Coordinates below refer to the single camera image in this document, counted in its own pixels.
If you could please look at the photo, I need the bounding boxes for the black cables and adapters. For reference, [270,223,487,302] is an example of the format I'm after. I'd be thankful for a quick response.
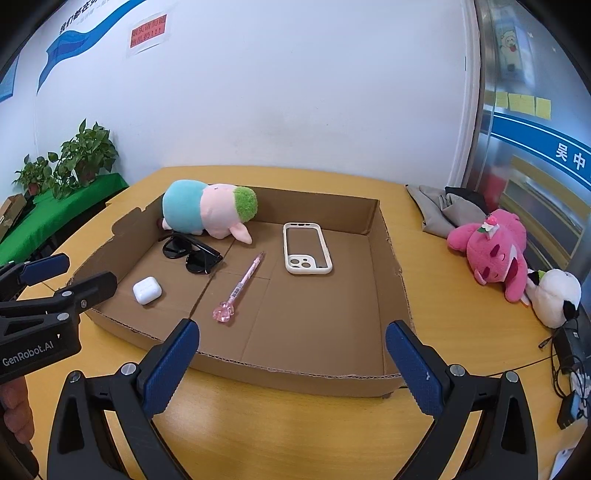
[537,317,591,431]

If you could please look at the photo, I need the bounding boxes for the black sunglasses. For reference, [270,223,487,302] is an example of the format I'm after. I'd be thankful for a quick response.
[158,232,223,275]

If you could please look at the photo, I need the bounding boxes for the white clear phone case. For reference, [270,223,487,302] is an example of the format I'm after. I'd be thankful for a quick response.
[283,222,334,275]

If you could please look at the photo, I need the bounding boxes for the pink bear-topped pen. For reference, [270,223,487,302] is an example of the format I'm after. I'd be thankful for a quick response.
[212,252,266,323]

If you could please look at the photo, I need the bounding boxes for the pink bear plush toy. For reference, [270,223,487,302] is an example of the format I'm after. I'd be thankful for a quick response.
[447,209,528,303]

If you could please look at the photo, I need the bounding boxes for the larger potted green plant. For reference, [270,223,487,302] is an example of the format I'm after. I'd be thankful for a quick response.
[47,119,118,199]

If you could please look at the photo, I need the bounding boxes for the cartoon poster on glass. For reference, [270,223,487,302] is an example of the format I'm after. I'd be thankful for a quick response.
[494,20,525,81]

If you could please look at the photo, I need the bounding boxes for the white earbuds case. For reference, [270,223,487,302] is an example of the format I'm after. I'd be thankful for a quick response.
[132,276,162,306]

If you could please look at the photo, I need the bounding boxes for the grey folded cloth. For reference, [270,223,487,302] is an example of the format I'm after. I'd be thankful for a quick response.
[406,185,489,238]

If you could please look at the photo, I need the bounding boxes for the white panda plush toy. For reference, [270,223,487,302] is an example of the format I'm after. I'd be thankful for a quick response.
[526,269,582,329]

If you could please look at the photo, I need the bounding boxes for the pig plush toy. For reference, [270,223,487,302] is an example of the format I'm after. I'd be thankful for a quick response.
[161,179,259,245]

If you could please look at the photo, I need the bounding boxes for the left hand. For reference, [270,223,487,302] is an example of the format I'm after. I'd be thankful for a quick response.
[1,377,35,444]

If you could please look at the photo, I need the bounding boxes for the smaller potted green plant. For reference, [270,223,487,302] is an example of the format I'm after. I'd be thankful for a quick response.
[13,155,52,197]

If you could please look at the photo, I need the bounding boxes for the red wall notice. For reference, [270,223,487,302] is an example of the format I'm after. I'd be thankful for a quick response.
[126,11,172,57]

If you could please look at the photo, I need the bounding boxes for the cardboard box tray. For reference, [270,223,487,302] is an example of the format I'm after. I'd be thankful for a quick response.
[74,188,412,397]

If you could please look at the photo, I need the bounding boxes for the yellow sticky notes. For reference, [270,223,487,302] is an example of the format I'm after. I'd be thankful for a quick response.
[480,90,552,120]

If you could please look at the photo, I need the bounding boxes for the green covered side table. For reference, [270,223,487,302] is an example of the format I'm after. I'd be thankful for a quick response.
[1,173,128,264]

